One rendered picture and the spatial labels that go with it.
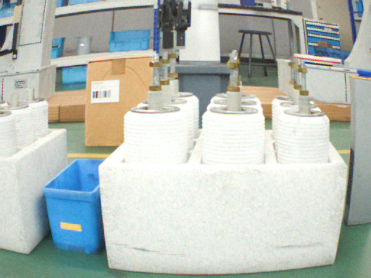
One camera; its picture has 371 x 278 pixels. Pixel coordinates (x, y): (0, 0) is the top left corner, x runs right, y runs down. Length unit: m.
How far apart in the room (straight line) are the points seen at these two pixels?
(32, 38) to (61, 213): 2.08
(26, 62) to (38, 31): 0.18
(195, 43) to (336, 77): 1.69
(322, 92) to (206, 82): 1.66
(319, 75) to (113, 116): 1.18
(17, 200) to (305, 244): 0.50
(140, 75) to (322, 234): 1.36
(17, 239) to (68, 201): 0.14
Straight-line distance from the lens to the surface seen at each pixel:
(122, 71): 2.22
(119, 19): 9.34
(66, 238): 1.11
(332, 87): 3.07
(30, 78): 3.04
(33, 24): 3.10
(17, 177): 1.04
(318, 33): 6.50
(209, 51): 1.47
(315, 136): 0.99
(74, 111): 2.93
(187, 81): 1.45
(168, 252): 1.00
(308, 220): 0.98
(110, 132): 2.24
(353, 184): 1.23
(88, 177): 1.36
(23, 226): 1.06
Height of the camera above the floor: 0.37
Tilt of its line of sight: 9 degrees down
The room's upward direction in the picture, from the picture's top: straight up
